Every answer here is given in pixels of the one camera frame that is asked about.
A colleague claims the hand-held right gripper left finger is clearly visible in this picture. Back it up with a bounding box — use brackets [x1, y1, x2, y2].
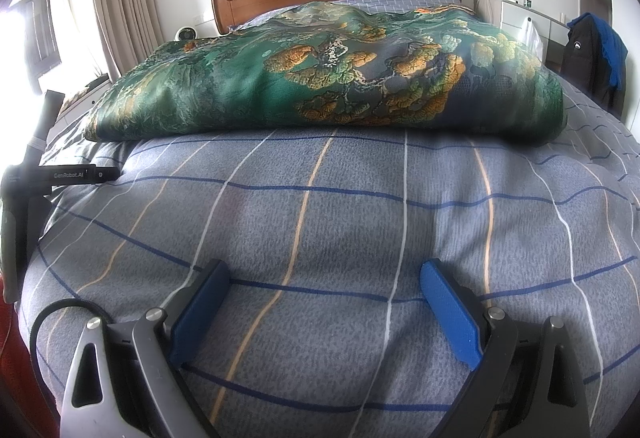
[62, 259, 231, 438]

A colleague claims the white dresser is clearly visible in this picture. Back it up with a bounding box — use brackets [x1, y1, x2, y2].
[474, 0, 571, 64]

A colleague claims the black cable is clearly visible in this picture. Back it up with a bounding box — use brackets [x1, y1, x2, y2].
[29, 299, 116, 359]

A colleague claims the window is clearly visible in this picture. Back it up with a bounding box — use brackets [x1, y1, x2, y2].
[0, 0, 108, 89]

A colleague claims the orange fleece garment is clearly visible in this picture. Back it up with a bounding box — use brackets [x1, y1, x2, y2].
[0, 288, 63, 438]

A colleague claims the black and blue jacket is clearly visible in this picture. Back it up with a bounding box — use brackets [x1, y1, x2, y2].
[560, 12, 628, 111]

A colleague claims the green printed padded jacket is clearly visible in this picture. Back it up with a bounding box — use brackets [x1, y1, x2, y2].
[84, 1, 568, 148]

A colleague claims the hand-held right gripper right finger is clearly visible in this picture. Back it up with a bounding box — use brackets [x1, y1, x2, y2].
[421, 259, 592, 438]

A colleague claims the white low drawer cabinet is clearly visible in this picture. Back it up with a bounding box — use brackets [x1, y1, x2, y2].
[52, 77, 118, 124]

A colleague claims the blue-grey checked bed cover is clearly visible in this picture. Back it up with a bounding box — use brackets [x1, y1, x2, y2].
[15, 0, 640, 438]

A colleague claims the white plastic bag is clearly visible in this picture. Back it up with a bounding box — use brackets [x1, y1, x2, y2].
[517, 16, 543, 64]

